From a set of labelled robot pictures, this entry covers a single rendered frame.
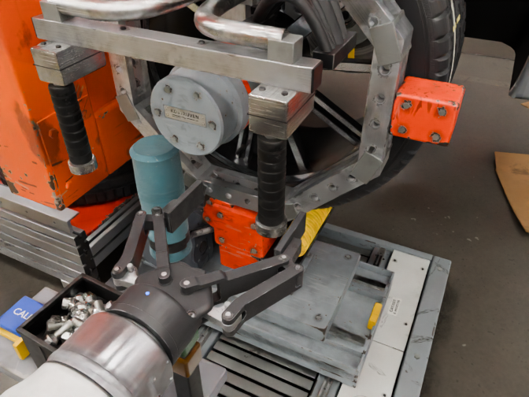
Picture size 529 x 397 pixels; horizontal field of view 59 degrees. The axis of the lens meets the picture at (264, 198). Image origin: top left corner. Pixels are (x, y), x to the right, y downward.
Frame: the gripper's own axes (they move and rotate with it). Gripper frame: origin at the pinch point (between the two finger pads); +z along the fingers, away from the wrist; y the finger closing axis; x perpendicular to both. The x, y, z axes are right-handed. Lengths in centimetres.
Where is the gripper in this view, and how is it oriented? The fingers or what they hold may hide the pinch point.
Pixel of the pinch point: (245, 209)
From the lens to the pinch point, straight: 54.9
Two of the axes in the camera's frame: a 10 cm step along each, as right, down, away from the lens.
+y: 9.0, 2.7, -3.5
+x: 0.0, -7.9, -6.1
